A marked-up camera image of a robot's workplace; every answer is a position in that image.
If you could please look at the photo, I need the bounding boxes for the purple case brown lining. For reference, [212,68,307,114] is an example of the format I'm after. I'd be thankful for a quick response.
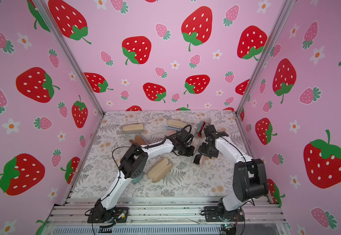
[129,135,149,146]

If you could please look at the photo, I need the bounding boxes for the aluminium corner post left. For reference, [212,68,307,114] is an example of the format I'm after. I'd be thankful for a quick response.
[32,0,105,116]

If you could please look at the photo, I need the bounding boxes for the grey case teal lining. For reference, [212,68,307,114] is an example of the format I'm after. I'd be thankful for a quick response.
[194,118,211,138]

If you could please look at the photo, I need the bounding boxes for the pink glasses case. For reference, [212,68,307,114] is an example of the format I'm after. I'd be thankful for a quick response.
[166,130,177,136]

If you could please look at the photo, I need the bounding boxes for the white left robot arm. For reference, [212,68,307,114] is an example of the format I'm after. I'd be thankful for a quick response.
[90,129,195,222]

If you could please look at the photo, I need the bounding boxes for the grey fabric glasses case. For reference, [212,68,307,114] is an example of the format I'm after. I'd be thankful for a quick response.
[122,123,144,133]

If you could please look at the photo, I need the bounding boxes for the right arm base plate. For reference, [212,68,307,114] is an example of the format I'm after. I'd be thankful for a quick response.
[200,204,245,223]

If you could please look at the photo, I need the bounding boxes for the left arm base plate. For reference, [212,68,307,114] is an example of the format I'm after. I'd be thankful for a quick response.
[87,207,129,223]

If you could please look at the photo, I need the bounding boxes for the aluminium rail frame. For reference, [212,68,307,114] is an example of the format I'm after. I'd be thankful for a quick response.
[39,197,292,235]

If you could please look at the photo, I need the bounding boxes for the green case purple glasses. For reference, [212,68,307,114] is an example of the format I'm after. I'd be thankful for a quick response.
[132,174,144,184]

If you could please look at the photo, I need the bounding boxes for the tan woven glasses case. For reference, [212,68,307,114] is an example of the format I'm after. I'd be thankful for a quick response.
[147,158,173,183]

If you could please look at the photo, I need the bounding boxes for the blue fabric glasses case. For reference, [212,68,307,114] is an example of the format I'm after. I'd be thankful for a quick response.
[166,119,187,131]

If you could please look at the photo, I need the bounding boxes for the pink case black sunglasses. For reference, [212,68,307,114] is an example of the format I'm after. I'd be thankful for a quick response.
[192,154,211,167]

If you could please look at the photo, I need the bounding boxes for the red sunglasses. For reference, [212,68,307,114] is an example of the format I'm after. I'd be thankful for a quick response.
[196,121,205,138]

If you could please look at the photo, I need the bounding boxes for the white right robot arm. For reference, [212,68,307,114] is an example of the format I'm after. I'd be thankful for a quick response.
[194,125,269,213]

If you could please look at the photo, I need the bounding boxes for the aluminium corner post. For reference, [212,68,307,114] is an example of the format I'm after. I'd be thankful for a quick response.
[235,0,297,115]
[32,0,105,116]

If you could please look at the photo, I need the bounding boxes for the aluminium corner post right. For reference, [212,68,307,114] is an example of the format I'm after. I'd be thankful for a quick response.
[235,0,297,115]

